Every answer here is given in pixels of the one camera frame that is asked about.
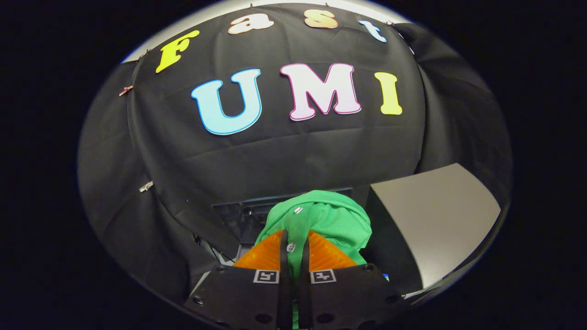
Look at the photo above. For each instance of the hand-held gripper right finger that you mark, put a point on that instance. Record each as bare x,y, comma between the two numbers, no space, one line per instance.
306,293

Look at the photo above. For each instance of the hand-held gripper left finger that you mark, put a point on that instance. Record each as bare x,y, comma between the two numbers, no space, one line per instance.
285,293

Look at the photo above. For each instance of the green polo shirt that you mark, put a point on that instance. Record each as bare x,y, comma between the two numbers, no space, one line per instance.
330,215

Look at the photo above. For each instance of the black backdrop cloth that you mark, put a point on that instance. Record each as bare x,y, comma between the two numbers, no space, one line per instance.
293,151

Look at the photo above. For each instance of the grey and white cabinet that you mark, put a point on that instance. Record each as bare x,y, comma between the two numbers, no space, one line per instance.
435,215

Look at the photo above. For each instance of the silver backdrop clip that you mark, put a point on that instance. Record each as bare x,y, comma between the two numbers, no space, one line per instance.
146,186

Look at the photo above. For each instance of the red backdrop clip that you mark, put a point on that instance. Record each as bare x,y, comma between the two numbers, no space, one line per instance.
125,90

